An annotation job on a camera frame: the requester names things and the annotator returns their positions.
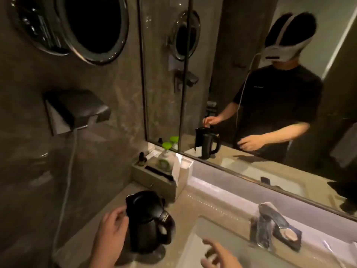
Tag beige soap bar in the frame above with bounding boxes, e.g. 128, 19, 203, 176
280, 230, 298, 242

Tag black comb packet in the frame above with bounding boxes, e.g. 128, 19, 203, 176
144, 165, 175, 182

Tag person's right hand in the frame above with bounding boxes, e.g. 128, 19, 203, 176
201, 238, 244, 268

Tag white sink basin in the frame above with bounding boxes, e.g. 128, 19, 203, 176
177, 217, 321, 268

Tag large wall mirror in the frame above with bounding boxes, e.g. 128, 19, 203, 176
137, 0, 357, 221

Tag dark wall socket cover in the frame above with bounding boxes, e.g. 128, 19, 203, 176
43, 89, 112, 136

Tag grey amenity tray box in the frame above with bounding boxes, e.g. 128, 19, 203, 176
131, 144, 194, 203

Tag round chrome magnifying mirror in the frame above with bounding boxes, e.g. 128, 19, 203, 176
11, 0, 130, 66

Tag grey power cable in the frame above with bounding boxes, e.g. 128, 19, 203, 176
52, 128, 79, 258

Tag black soap dish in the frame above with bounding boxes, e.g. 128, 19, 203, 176
273, 223, 303, 253

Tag black kettle base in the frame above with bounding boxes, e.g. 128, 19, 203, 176
116, 245, 167, 266

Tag chrome sink faucet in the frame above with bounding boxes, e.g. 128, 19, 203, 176
249, 203, 291, 250

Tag clear bottle with green cap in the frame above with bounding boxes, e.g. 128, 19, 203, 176
157, 142, 174, 172

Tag black electric kettle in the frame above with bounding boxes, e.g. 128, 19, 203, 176
125, 190, 176, 254

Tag person's left hand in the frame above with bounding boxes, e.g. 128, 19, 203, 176
91, 205, 130, 268

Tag white amenity packets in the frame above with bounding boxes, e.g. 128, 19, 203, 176
171, 153, 184, 184

